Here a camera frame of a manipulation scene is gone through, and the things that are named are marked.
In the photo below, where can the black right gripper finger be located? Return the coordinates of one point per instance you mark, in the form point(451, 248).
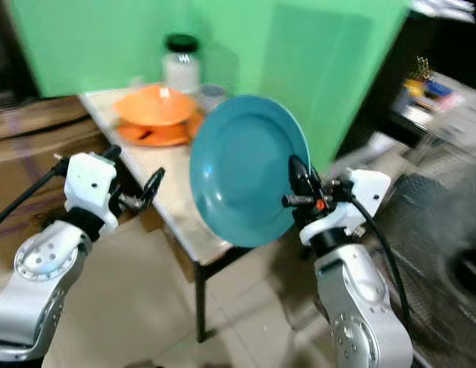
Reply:
point(300, 175)

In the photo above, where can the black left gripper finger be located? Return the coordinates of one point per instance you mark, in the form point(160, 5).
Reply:
point(153, 185)

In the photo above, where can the teal round plate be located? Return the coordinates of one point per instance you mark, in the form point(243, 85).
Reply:
point(241, 169)

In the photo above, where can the beige table with black legs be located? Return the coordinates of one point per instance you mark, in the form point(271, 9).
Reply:
point(176, 207)

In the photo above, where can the orange flat plate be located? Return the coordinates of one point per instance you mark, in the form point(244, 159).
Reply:
point(153, 135)

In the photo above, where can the orange upturned bowl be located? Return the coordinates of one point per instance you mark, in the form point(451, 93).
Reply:
point(155, 104)

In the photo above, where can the small grey cup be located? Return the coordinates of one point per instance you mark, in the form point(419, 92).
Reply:
point(211, 96)

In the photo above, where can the clear jar with black lid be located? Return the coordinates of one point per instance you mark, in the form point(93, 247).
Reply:
point(182, 69)

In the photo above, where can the green backdrop screen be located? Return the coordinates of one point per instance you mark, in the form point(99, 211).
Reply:
point(299, 54)

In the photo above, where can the dark grey bulky object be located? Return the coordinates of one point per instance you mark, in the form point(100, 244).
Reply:
point(437, 245)

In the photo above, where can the cluttered white shelf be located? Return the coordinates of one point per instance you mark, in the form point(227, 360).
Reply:
point(441, 100)

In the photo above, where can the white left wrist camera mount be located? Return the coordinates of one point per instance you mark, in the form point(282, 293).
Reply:
point(90, 184)

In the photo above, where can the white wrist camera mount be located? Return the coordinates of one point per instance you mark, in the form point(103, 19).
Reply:
point(90, 184)
point(366, 185)

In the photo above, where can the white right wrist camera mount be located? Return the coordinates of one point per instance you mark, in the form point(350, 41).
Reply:
point(366, 185)

